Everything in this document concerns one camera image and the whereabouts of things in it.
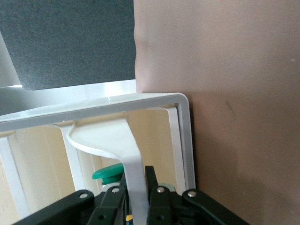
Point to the white drawer cabinet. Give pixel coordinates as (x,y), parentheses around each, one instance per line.
(93,107)

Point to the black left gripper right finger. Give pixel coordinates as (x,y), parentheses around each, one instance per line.
(168,208)

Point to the green push button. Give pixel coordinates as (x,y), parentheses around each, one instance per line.
(107,172)

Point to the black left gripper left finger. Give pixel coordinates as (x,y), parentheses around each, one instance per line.
(110,206)

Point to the brown table cover sheet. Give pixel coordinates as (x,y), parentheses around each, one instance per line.
(234,93)

